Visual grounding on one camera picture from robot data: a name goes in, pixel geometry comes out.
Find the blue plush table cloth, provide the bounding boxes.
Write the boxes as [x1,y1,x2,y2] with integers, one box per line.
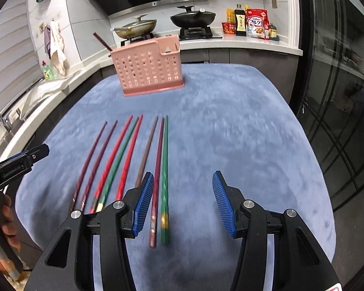
[15,63,337,291]

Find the beige frying pan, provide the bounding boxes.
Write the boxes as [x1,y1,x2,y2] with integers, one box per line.
[114,20,157,40]

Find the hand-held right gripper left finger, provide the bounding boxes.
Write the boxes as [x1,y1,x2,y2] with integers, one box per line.
[24,172,155,291]

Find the purple hanging cloth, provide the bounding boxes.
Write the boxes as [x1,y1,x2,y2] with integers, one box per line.
[44,26,52,59]

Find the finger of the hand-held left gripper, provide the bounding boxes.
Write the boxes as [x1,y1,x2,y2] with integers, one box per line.
[18,145,50,170]

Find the glass pan lid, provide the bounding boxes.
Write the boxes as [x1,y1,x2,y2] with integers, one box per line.
[121,14,157,29]

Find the metal faucet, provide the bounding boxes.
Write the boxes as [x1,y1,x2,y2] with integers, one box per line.
[0,95,13,132]

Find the black built-in appliance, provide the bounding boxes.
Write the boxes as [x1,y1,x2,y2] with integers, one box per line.
[180,50,210,64]

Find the brown chopstick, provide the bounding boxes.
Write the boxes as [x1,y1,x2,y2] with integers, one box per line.
[135,116,159,188]

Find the person's left hand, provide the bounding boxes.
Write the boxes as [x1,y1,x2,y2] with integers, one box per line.
[0,194,21,253]

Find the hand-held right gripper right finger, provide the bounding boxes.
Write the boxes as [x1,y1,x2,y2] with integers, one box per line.
[212,171,343,291]

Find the green chopstick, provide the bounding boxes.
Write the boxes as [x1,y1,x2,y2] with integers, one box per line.
[95,117,139,213]
[161,115,170,245]

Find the maroon chopstick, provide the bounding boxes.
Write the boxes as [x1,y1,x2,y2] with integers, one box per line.
[68,121,108,213]
[80,120,118,211]

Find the white hanging towel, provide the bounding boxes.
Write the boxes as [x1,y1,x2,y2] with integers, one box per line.
[50,20,67,76]

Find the black wok lid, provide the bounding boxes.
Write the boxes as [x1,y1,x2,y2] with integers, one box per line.
[171,6,215,19]

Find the black wok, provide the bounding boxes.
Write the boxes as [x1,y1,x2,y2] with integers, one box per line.
[170,14,216,28]

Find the green yellow figurine container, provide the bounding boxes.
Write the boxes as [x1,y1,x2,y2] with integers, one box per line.
[268,23,280,41]

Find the white window blinds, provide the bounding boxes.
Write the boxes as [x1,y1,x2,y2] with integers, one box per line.
[0,0,46,134]

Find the dark striped chopstick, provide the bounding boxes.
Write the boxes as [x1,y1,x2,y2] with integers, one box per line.
[93,32,113,52]

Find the pink perforated utensil holder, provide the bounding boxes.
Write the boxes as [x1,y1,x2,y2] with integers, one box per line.
[110,34,185,97]

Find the black gas stove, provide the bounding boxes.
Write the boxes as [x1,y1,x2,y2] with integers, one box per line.
[118,26,223,44]

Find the dark soy sauce bottle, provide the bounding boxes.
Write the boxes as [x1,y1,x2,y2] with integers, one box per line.
[234,4,247,36]

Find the dark glass door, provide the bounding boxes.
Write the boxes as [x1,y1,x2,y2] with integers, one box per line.
[300,0,364,219]

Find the white cloth by sink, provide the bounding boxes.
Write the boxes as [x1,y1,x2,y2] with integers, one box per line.
[17,77,72,110]

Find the red white cereal bag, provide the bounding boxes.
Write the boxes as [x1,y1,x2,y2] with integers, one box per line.
[246,8,270,39]

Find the green dish soap bottle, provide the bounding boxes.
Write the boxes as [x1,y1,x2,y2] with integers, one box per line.
[42,61,54,81]

